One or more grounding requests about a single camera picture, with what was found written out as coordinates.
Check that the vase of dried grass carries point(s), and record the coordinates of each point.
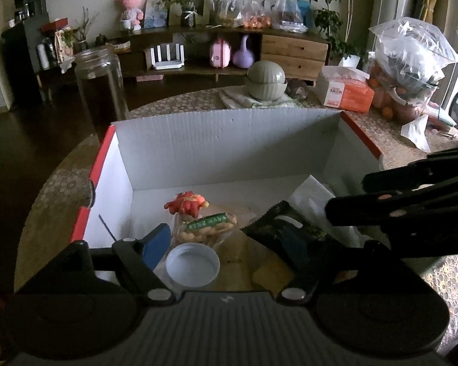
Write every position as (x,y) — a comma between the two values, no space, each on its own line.
(81,44)

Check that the tall glass jar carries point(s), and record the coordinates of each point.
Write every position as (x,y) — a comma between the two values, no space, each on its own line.
(99,95)

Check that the white paper roll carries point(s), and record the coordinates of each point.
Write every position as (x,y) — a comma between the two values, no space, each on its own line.
(42,55)

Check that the white jar lid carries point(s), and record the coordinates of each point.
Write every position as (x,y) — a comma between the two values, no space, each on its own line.
(192,265)

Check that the peanut snack packet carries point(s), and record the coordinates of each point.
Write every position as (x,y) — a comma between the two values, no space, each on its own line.
(206,227)

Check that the small dark teapot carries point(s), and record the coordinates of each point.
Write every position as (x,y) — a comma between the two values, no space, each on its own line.
(100,40)

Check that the clear tub of oranges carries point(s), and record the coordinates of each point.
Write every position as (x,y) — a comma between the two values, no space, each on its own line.
(381,99)

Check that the blue pack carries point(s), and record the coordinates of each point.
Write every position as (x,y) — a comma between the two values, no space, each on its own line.
(306,11)

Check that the folded green cloth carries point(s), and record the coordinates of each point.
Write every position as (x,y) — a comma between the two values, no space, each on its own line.
(236,99)

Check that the red toy figure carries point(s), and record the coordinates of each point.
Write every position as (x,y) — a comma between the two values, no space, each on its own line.
(185,203)

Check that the vase with white ribbon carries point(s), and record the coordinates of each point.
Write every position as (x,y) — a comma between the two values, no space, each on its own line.
(188,19)

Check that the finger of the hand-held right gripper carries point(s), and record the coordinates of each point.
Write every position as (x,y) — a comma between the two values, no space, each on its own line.
(385,209)
(412,177)

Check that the pink toy case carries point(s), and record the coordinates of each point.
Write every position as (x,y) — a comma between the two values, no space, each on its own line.
(219,55)

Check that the clear plastic bag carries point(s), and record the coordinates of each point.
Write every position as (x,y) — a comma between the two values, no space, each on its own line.
(288,11)

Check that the clear bag of small oranges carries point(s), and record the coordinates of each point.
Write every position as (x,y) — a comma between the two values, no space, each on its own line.
(252,19)

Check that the red gift box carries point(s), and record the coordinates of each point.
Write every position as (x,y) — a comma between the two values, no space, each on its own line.
(53,26)

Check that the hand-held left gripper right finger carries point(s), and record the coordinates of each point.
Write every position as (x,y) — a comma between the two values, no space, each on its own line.
(295,247)

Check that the floral paper bag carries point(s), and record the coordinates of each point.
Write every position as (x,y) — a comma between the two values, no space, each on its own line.
(64,45)

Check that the blue picture frame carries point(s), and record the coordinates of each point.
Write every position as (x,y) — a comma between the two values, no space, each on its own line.
(154,13)

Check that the orange tissue pack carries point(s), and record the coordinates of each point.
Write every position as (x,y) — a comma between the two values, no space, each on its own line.
(355,97)

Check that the flat pink box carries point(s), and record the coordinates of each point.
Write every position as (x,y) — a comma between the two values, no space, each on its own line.
(149,77)

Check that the wooden photo frame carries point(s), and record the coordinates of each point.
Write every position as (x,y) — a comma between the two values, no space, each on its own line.
(200,9)

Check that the stack of colourful folders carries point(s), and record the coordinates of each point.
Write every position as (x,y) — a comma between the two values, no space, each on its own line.
(439,120)

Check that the pink plush doll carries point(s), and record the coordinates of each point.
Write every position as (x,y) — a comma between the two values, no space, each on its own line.
(131,7)

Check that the potted tree plant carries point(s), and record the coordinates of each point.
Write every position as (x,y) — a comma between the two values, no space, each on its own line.
(328,23)

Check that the black coffee machine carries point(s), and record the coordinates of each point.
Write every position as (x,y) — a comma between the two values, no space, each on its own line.
(28,2)

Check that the small cardboard box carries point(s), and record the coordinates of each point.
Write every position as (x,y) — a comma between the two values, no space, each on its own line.
(122,45)

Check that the wooden television cabinet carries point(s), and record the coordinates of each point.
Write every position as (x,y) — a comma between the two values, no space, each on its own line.
(290,47)

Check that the large clear bag of cookware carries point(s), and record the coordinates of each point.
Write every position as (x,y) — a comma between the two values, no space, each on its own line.
(412,45)

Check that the white router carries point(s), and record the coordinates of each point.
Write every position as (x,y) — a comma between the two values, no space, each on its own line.
(168,64)

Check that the black cabinet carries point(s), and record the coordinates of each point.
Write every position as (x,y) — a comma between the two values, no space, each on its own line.
(19,61)

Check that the dark snack packet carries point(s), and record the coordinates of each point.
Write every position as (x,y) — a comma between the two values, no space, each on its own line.
(267,228)

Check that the red cardboard box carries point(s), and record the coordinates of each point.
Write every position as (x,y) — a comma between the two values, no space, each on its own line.
(229,148)

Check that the crumpled white plastic bag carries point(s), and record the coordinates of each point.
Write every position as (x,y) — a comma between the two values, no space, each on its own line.
(418,133)

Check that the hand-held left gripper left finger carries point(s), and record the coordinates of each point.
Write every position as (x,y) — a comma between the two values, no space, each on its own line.
(156,246)

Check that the green ribbed bowl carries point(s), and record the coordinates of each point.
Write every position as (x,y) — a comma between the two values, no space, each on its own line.
(265,80)

